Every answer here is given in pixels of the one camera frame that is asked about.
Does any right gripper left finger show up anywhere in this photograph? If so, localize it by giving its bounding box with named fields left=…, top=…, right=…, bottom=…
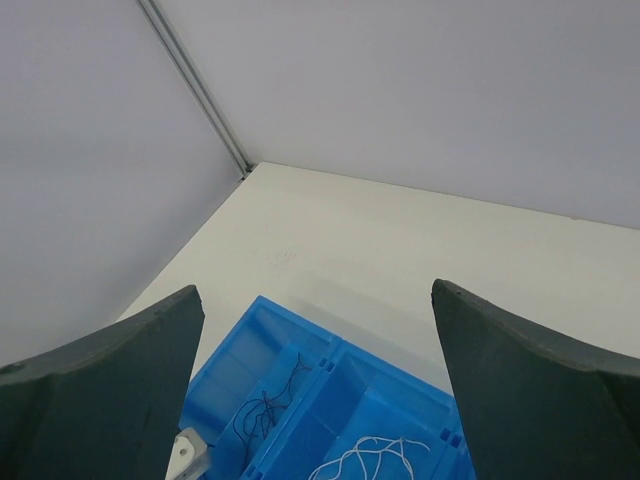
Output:
left=1, top=285, right=205, bottom=479

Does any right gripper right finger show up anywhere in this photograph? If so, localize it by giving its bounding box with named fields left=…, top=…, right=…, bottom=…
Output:
left=431, top=279, right=639, bottom=479

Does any purple cable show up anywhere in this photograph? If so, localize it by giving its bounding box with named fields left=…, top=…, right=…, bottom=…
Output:
left=232, top=352, right=314, bottom=466

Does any white cable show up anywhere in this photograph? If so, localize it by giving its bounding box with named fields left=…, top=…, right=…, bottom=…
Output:
left=307, top=435, right=431, bottom=480

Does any blue three-compartment bin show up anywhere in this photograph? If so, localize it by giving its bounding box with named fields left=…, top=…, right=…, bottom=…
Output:
left=180, top=297, right=475, bottom=479

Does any left aluminium corner post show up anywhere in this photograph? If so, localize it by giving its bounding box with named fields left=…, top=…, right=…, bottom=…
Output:
left=136, top=0, right=256, bottom=179

